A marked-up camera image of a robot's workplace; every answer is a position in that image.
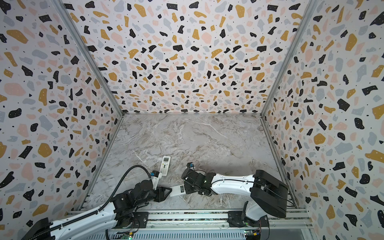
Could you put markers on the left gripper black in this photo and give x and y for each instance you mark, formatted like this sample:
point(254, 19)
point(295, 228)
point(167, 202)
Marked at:
point(160, 192)

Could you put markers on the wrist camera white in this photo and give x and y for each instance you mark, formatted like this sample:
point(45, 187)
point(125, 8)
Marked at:
point(190, 165)
point(155, 177)

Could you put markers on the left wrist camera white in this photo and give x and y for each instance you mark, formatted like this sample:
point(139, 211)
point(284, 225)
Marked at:
point(155, 177)

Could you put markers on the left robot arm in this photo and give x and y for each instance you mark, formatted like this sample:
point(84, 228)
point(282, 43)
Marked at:
point(119, 210)

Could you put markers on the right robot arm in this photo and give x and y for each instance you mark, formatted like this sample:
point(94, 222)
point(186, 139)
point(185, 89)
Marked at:
point(269, 195)

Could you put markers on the aluminium mounting rail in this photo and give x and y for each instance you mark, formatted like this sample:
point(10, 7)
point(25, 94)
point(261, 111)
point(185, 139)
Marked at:
point(199, 225)

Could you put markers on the red and white remote control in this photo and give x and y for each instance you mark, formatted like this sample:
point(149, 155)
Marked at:
point(177, 191)

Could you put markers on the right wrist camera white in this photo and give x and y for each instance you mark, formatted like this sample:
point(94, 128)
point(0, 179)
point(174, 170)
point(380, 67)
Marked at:
point(190, 165)

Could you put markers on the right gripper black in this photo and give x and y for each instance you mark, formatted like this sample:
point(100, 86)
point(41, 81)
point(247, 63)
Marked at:
point(187, 178)

